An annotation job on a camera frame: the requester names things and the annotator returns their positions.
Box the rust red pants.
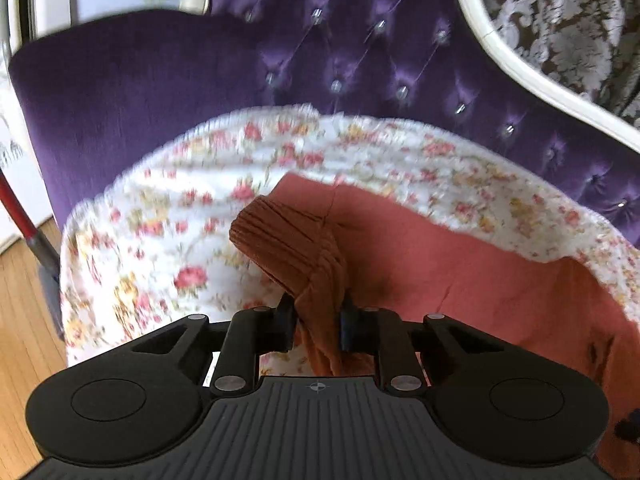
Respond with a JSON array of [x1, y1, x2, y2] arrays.
[[229, 172, 640, 480]]

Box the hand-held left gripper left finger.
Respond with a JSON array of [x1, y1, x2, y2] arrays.
[[131, 291, 300, 395]]

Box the purple tufted velvet sofa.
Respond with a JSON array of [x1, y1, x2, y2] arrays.
[[7, 0, 640, 250]]

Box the floral printed blanket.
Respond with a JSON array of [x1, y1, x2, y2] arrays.
[[59, 104, 640, 367]]

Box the grey damask curtain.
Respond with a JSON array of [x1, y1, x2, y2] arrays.
[[475, 0, 640, 129]]

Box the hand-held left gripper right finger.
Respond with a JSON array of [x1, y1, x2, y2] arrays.
[[338, 294, 506, 394]]

